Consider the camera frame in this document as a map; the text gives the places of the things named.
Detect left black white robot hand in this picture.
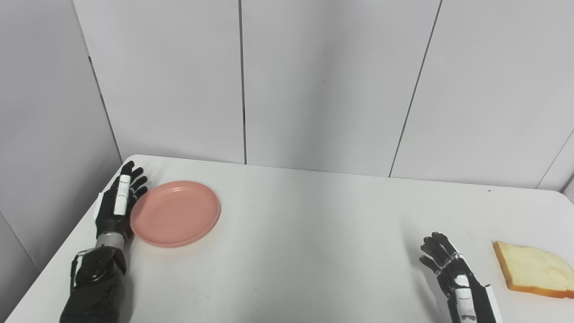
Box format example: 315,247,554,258
93,161,149,241

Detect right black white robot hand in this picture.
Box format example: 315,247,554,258
419,232,504,323

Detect pink round plate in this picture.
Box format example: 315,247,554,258
130,180,222,248

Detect slice of white bread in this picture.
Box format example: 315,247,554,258
493,240,574,299

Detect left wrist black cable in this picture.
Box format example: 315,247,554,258
69,249,92,290

